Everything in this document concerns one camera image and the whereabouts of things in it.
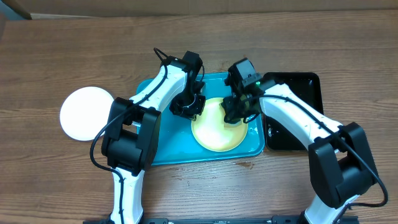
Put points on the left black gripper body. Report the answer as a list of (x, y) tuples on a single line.
[(186, 104)]

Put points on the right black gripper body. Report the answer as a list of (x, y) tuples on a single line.
[(237, 110)]

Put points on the yellow-green plate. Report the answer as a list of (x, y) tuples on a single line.
[(209, 131)]

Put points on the white plate with sauce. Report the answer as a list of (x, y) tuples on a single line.
[(85, 112)]

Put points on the yellow green sponge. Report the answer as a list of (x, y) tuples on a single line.
[(233, 125)]

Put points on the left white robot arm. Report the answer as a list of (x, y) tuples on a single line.
[(131, 134)]

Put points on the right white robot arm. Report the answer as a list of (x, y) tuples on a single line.
[(341, 163)]

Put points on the teal plastic tray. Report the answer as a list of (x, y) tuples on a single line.
[(176, 141)]

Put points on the black plastic tray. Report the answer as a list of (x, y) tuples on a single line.
[(305, 85)]

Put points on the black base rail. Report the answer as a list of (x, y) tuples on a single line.
[(277, 219)]

